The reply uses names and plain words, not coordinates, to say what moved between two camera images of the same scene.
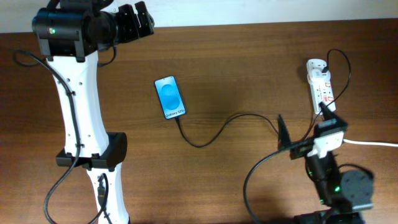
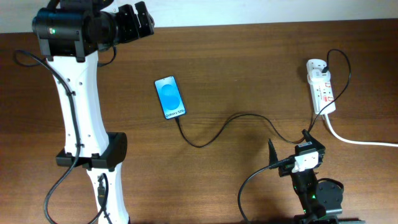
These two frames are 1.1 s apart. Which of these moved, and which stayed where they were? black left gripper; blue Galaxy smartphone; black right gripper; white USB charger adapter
Moved: black right gripper
Stayed: black left gripper; blue Galaxy smartphone; white USB charger adapter
